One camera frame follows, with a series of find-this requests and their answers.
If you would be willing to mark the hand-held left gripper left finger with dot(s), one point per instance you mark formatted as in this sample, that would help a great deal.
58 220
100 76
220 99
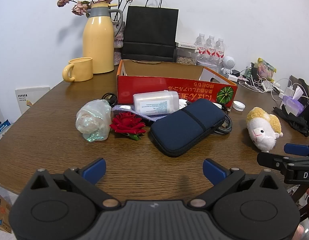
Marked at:
94 170

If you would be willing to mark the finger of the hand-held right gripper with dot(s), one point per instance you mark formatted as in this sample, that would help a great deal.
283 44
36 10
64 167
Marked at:
269 159
297 149

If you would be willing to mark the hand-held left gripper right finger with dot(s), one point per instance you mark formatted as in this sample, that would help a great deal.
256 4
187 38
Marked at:
214 171

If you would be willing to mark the white and yellow plush sheep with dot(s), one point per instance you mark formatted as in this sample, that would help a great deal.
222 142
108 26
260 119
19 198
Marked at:
263 132

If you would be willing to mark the clear iridescent ornament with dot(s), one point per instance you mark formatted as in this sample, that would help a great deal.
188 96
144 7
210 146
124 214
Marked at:
93 120

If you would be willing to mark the navy zip pouch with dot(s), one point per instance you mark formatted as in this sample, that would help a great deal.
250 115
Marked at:
184 127

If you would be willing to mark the red artificial rose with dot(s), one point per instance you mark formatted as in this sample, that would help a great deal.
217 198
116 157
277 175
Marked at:
127 123

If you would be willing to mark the purple fabric pouch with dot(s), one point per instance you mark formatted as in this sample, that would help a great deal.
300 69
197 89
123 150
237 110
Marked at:
150 118

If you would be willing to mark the translucent plastic bottle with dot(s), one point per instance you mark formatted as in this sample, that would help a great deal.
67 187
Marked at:
154 102

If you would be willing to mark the red cardboard box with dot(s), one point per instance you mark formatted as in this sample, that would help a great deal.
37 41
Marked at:
154 86

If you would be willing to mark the black cloth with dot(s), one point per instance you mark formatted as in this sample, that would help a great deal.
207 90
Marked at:
295 122

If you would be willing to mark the purple tissue pack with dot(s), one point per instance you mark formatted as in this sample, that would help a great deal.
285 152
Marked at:
292 105

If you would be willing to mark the white power adapter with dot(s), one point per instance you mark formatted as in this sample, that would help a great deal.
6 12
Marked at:
288 90

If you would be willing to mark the plain white bottle cap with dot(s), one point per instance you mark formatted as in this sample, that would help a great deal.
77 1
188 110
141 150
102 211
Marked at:
238 105

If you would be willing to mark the dark olive bag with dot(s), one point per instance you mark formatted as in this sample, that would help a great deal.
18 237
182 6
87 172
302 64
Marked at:
298 82

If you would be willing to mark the white fluted cup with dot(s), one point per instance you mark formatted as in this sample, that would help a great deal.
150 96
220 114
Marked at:
184 103

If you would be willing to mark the yellow green snack bag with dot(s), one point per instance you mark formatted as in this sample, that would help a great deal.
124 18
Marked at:
265 70

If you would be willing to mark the pink patterned pouch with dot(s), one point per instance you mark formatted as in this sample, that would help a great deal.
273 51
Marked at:
242 78

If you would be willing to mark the black stick device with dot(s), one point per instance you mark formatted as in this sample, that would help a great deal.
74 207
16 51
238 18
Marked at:
254 71

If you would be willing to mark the small green bottle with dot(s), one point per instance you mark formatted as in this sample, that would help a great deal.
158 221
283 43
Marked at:
249 72

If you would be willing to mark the white charger cube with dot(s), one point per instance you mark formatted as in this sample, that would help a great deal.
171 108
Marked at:
232 77

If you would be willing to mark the black power adapter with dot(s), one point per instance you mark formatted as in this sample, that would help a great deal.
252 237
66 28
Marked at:
235 72

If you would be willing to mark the white carton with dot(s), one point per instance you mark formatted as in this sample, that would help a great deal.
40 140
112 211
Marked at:
32 100

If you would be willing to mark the yellow mug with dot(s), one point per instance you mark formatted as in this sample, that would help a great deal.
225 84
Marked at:
80 70

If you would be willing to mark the blue packets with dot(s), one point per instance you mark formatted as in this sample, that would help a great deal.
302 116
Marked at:
0 131

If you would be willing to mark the brown cardboard carton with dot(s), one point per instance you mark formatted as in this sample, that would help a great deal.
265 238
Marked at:
0 212

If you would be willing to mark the white robot speaker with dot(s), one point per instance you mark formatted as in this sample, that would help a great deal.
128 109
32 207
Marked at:
229 62

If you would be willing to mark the clear container of seeds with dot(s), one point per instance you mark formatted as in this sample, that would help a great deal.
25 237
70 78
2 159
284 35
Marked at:
185 58

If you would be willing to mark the clear water bottle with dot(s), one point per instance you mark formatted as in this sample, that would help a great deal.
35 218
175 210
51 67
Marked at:
220 48
211 47
200 45

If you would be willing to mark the yellow thermos jug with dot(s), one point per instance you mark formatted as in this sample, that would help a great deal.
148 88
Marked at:
98 45

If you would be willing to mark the flat white box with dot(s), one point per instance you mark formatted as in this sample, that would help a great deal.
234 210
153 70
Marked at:
186 45

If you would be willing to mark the pink knitted vase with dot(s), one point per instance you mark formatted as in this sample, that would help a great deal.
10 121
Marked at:
118 42

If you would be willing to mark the black paper bag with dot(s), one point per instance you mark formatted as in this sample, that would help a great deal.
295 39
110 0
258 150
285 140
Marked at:
149 30

